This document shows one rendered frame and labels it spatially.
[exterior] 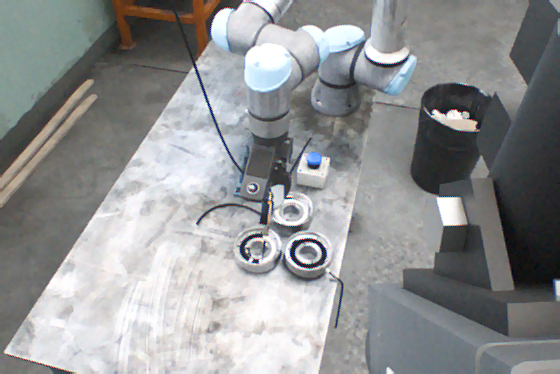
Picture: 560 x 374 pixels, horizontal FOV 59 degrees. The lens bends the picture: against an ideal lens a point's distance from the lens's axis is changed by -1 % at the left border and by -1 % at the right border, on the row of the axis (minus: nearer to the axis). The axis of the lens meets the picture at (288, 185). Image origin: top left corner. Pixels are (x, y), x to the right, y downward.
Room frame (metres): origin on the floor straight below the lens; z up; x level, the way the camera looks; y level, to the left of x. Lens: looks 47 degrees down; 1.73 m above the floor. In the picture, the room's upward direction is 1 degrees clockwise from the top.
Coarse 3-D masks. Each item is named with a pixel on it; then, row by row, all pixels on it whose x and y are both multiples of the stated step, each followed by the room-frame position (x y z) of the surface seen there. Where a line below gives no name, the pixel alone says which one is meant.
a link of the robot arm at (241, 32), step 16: (256, 0) 0.88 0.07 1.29; (272, 0) 0.89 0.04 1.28; (288, 0) 0.92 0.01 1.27; (224, 16) 0.86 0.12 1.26; (240, 16) 0.85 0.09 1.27; (256, 16) 0.85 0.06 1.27; (272, 16) 0.87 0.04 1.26; (224, 32) 0.84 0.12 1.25; (240, 32) 0.82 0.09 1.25; (256, 32) 0.81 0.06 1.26; (224, 48) 0.84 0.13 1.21; (240, 48) 0.81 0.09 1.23
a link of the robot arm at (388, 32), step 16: (384, 0) 1.08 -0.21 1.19; (400, 0) 1.07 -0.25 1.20; (384, 16) 1.08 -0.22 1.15; (400, 16) 1.08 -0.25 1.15; (384, 32) 1.09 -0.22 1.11; (400, 32) 1.09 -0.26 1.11; (368, 48) 1.13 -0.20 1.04; (384, 48) 1.09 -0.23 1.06; (400, 48) 1.10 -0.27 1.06; (368, 64) 1.11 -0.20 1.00; (384, 64) 1.08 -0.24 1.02; (400, 64) 1.09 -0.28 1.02; (368, 80) 1.11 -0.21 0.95; (384, 80) 1.09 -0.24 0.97; (400, 80) 1.07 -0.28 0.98
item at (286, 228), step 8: (288, 192) 0.81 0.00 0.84; (296, 192) 0.81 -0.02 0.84; (304, 200) 0.79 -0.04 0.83; (280, 208) 0.77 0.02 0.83; (288, 208) 0.78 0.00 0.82; (296, 208) 0.77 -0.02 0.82; (312, 208) 0.76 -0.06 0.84; (296, 216) 0.74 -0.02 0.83; (312, 216) 0.74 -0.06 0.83; (272, 224) 0.73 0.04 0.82; (280, 224) 0.71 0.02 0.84; (288, 224) 0.71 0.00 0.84; (296, 224) 0.71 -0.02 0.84; (304, 224) 0.72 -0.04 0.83; (288, 232) 0.71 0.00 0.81; (296, 232) 0.71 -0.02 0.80
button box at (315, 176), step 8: (304, 160) 0.91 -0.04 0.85; (328, 160) 0.92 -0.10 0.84; (304, 168) 0.89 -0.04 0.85; (312, 168) 0.88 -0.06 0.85; (320, 168) 0.89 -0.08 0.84; (304, 176) 0.87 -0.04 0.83; (312, 176) 0.86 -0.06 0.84; (320, 176) 0.86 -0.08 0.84; (304, 184) 0.87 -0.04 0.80; (312, 184) 0.86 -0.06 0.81; (320, 184) 0.86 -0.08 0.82
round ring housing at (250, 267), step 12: (252, 228) 0.70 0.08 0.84; (240, 240) 0.67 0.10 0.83; (252, 240) 0.67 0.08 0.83; (276, 240) 0.67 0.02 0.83; (240, 252) 0.64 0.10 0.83; (276, 252) 0.64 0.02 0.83; (240, 264) 0.61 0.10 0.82; (252, 264) 0.60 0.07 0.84; (264, 264) 0.60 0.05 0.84; (276, 264) 0.62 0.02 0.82
